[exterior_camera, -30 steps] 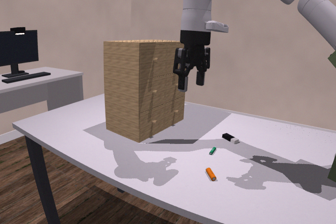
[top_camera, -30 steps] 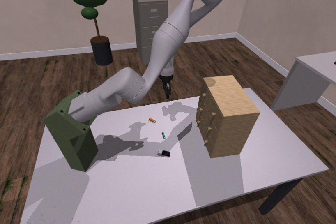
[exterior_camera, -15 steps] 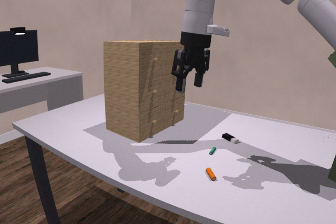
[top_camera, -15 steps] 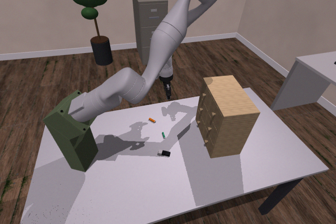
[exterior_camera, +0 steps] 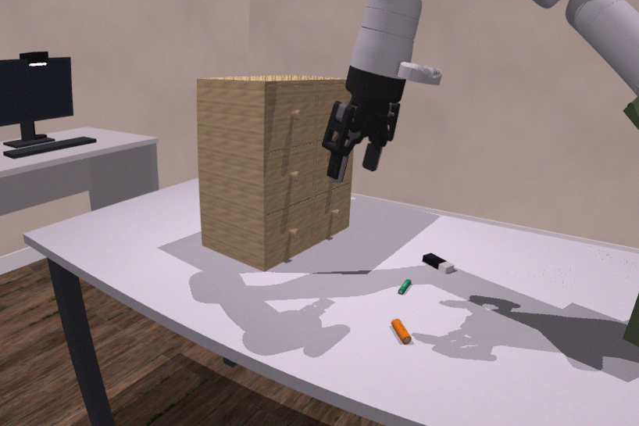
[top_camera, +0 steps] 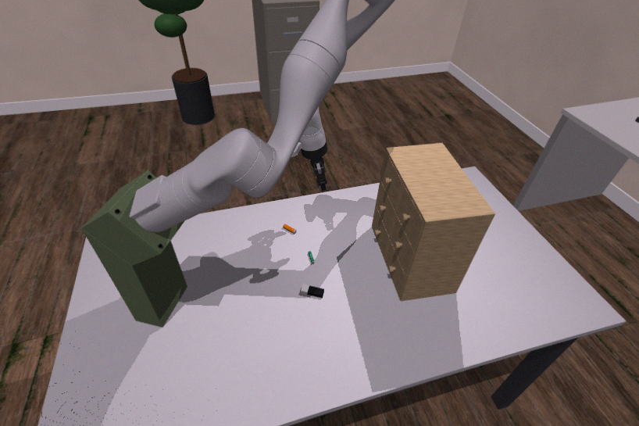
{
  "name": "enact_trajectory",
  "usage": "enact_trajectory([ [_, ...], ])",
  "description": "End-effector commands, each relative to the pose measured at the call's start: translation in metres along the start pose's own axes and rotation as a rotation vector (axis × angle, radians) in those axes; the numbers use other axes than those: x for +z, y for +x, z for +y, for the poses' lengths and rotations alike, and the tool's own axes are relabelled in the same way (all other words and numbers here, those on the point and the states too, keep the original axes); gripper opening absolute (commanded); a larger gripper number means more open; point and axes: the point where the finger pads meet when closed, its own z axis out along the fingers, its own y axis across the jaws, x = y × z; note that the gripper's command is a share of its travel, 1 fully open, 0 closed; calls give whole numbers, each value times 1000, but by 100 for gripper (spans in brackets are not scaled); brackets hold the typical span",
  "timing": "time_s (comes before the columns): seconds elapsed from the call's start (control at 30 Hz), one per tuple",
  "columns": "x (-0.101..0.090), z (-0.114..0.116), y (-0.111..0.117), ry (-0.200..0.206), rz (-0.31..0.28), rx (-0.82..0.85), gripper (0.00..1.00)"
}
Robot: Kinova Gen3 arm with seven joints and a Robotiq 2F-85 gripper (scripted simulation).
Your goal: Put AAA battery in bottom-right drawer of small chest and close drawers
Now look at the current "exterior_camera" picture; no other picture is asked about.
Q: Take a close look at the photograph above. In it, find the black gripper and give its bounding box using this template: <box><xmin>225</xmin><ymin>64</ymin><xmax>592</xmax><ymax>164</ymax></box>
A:
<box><xmin>322</xmin><ymin>66</ymin><xmax>406</xmax><ymax>184</ymax></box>

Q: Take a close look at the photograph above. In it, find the orange battery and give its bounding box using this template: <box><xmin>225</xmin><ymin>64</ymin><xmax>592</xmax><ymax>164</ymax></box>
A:
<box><xmin>391</xmin><ymin>318</ymin><xmax>412</xmax><ymax>344</ymax></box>

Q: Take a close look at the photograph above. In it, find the brown wooden drawer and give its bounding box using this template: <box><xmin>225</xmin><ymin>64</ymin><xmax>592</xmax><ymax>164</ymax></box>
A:
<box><xmin>316</xmin><ymin>83</ymin><xmax>352</xmax><ymax>137</ymax></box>
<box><xmin>266</xmin><ymin>84</ymin><xmax>316</xmax><ymax>148</ymax></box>
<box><xmin>266</xmin><ymin>198</ymin><xmax>312</xmax><ymax>267</ymax></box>
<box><xmin>266</xmin><ymin>142</ymin><xmax>313</xmax><ymax>210</ymax></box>
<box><xmin>315</xmin><ymin>139</ymin><xmax>352</xmax><ymax>192</ymax></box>
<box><xmin>312</xmin><ymin>183</ymin><xmax>349</xmax><ymax>243</ymax></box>

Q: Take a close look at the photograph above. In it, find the brown wooden chest of drawers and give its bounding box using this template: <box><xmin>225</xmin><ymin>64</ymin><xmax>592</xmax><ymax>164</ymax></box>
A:
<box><xmin>197</xmin><ymin>75</ymin><xmax>354</xmax><ymax>272</ymax></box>

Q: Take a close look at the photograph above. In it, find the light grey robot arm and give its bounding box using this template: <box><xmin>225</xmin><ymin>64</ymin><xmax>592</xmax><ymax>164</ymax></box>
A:
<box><xmin>350</xmin><ymin>0</ymin><xmax>639</xmax><ymax>96</ymax></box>

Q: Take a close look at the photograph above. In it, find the green aaa battery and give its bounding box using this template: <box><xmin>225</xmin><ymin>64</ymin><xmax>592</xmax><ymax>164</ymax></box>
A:
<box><xmin>398</xmin><ymin>279</ymin><xmax>411</xmax><ymax>295</ymax></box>

